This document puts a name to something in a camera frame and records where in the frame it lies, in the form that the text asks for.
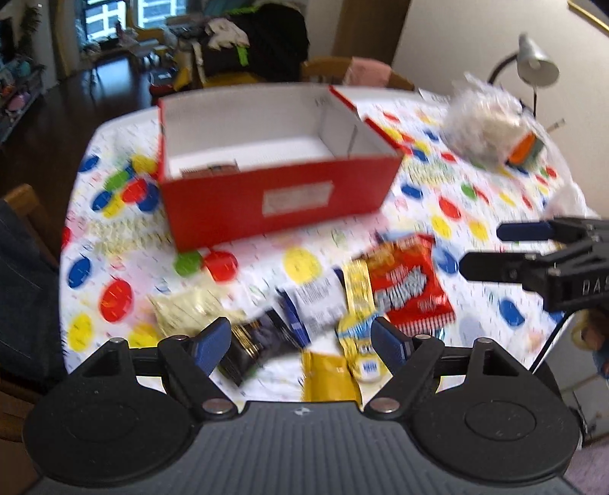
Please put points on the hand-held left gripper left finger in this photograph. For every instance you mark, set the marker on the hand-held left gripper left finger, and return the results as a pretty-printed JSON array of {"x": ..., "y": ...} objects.
[{"x": 211, "y": 345}]

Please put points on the pale yellow snack packet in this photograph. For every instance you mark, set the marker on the pale yellow snack packet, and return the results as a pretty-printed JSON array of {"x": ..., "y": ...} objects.
[{"x": 185, "y": 307}]

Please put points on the wooden chair with dark cloth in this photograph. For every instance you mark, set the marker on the wooden chair with dark cloth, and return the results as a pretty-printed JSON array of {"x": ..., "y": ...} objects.
[{"x": 28, "y": 204}]

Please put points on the balloon print tablecloth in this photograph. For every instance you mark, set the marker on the balloon print tablecloth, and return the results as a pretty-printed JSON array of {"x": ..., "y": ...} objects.
[{"x": 476, "y": 209}]

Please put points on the wooden chair with pink cloth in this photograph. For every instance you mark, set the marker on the wooden chair with pink cloth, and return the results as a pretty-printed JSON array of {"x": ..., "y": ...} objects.
[{"x": 323, "y": 69}]

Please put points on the grey desk lamp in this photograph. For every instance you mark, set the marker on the grey desk lamp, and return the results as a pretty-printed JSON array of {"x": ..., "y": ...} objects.
[{"x": 535, "y": 62}]

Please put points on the black snack packet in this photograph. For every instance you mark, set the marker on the black snack packet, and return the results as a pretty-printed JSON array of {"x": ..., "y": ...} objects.
[{"x": 259, "y": 340}]

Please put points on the blue and white snack packet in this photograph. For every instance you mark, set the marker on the blue and white snack packet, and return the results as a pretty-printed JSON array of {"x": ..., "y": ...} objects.
[{"x": 314, "y": 300}]

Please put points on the red cardboard box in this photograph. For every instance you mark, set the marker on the red cardboard box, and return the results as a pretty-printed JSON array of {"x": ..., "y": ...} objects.
[{"x": 285, "y": 200}]

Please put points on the small yellow snack packet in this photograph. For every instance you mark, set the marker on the small yellow snack packet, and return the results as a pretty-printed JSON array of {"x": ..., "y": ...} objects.
[{"x": 328, "y": 378}]

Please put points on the window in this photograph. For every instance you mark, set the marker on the window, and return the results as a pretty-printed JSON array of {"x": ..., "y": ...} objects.
[{"x": 109, "y": 14}]

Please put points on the clear plastic bag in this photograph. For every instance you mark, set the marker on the clear plastic bag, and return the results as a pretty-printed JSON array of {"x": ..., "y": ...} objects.
[{"x": 480, "y": 119}]

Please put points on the long yellow paddle-shaped snack packet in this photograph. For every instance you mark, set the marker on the long yellow paddle-shaped snack packet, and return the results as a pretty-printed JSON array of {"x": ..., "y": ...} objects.
[{"x": 357, "y": 290}]

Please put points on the white plastic bag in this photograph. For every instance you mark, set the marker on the white plastic bag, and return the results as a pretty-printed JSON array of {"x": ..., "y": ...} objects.
[{"x": 568, "y": 200}]

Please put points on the orange and green packet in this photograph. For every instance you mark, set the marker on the orange and green packet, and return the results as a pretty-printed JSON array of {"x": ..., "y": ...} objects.
[{"x": 523, "y": 150}]

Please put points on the red snack packet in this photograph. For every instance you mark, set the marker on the red snack packet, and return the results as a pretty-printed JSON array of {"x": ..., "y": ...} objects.
[{"x": 409, "y": 285}]

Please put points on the pink cloth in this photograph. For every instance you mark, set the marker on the pink cloth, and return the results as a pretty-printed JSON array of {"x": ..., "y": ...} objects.
[{"x": 368, "y": 71}]

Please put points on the dark denim cloth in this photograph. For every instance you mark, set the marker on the dark denim cloth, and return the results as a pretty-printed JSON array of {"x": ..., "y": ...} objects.
[{"x": 24, "y": 295}]

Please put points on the beige crumpled garment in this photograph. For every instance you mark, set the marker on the beige crumpled garment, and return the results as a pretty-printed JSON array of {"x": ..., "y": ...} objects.
[{"x": 226, "y": 33}]

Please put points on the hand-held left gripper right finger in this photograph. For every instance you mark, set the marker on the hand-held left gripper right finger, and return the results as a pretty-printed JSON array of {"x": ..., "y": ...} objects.
[{"x": 388, "y": 345}]

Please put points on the black clothing pile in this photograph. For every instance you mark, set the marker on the black clothing pile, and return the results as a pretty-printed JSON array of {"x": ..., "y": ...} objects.
[{"x": 271, "y": 38}]

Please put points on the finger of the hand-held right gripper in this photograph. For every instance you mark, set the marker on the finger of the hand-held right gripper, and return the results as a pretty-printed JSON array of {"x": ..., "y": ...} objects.
[
  {"x": 523, "y": 231},
  {"x": 490, "y": 266}
]

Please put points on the red and blue toy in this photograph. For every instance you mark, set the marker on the red and blue toy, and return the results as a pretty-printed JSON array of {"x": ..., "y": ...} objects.
[{"x": 161, "y": 83}]

